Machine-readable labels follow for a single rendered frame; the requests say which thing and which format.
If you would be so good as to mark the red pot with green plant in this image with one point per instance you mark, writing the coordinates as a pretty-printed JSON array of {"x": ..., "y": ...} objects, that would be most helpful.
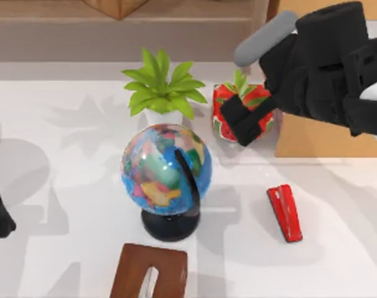
[{"x": 263, "y": 96}]

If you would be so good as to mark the tan wooden box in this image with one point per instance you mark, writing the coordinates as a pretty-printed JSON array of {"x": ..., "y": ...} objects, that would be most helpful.
[{"x": 315, "y": 139}]

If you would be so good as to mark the green plant in white pot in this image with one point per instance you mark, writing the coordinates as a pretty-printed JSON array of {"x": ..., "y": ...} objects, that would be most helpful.
[{"x": 160, "y": 83}]

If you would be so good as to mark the red stapler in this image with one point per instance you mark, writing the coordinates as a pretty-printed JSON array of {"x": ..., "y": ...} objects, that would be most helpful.
[{"x": 286, "y": 214}]

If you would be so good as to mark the colourful globe on black stand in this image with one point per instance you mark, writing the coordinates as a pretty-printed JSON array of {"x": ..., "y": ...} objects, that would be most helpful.
[{"x": 157, "y": 174}]

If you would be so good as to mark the pale wooden cabinet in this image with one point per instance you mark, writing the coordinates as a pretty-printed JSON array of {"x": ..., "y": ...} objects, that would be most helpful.
[{"x": 114, "y": 37}]

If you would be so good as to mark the wooden angular block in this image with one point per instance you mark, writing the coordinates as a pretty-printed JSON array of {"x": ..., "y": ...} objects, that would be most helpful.
[{"x": 114, "y": 7}]

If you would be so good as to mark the brown wooden slotted block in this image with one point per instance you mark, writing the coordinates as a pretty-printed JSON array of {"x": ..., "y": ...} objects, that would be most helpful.
[{"x": 135, "y": 267}]

